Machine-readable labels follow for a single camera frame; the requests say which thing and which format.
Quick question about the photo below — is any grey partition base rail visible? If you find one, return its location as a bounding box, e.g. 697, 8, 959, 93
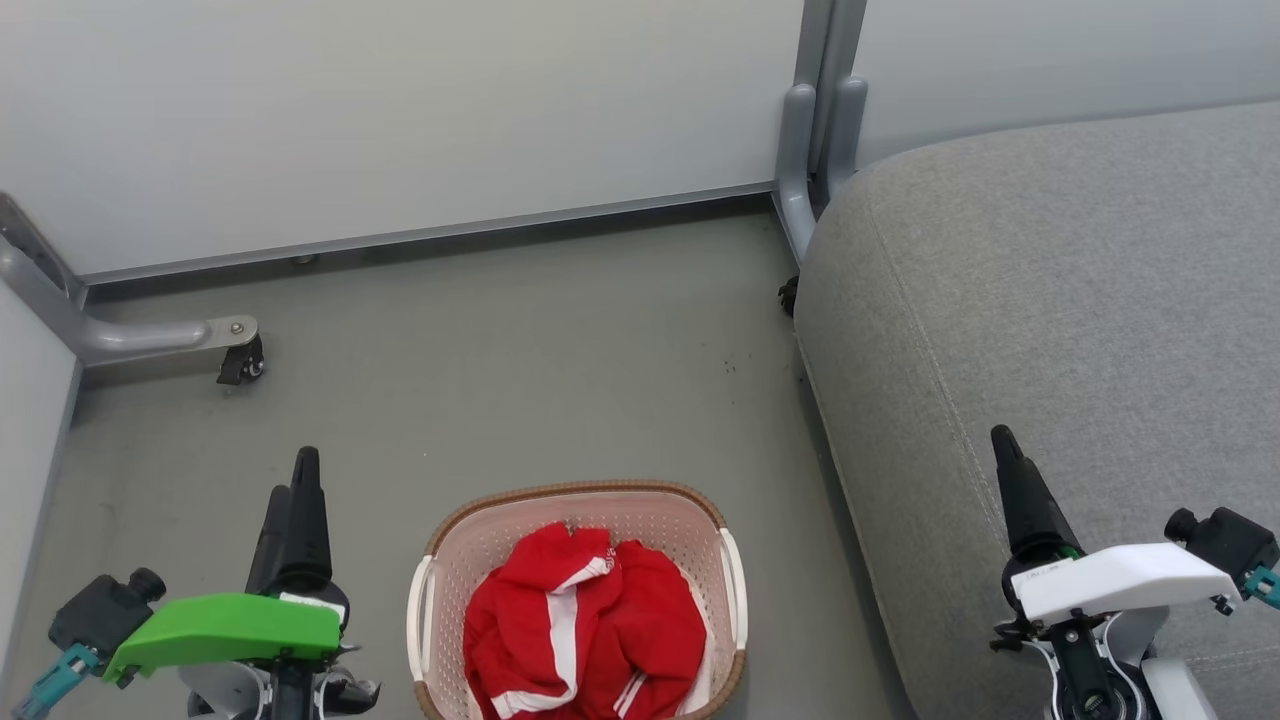
78, 182, 781, 287

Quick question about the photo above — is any red white garment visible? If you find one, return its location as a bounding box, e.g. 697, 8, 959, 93
462, 521, 710, 720

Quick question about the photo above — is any teal left camera connector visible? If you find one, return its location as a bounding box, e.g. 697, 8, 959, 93
12, 643, 103, 720

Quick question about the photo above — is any beige perforated laundry basket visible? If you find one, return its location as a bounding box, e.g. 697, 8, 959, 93
406, 480, 750, 720

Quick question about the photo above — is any grey fabric sofa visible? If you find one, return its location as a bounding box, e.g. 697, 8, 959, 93
793, 100, 1280, 720

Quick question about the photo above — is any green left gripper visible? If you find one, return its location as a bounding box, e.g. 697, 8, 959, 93
103, 446, 351, 688

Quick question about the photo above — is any grey partition post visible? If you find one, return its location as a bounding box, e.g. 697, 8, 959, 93
774, 0, 870, 267

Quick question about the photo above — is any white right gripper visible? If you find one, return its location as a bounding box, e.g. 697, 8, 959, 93
990, 424, 1243, 624

